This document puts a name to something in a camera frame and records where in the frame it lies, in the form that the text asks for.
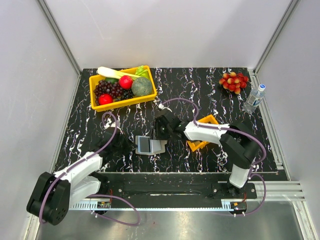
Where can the red lychee bunch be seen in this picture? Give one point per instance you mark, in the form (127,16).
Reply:
(234,82)

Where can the small yellow card bin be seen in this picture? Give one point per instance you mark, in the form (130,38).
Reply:
(197,144)

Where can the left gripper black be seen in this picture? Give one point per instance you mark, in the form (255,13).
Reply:
(130,145)

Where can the green avocado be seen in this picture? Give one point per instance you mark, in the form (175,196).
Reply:
(110,80)

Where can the purple grape bunch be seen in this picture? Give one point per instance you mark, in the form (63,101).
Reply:
(111,88)

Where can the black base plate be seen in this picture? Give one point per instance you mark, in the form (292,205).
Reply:
(176,190)

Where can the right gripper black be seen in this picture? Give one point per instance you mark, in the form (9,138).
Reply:
(156,134)

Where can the red pomegranate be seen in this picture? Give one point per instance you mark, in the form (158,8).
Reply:
(126,82)

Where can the red apple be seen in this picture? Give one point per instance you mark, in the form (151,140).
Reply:
(105,99)

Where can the green melon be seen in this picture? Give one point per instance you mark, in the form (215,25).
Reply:
(141,86)

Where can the clear water bottle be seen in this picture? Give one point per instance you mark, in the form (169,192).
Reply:
(254,99)

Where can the large yellow fruit bin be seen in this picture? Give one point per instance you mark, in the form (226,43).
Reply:
(93,82)

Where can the white green leek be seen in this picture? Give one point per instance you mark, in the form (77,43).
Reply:
(111,73)

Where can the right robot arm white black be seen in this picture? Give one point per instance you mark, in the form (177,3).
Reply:
(241,147)

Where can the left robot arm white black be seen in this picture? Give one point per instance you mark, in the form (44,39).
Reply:
(55,193)

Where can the dark grape bunch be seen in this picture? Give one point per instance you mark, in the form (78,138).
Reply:
(127,94)

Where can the green lettuce leaf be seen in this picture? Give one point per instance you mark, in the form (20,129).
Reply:
(142,72)

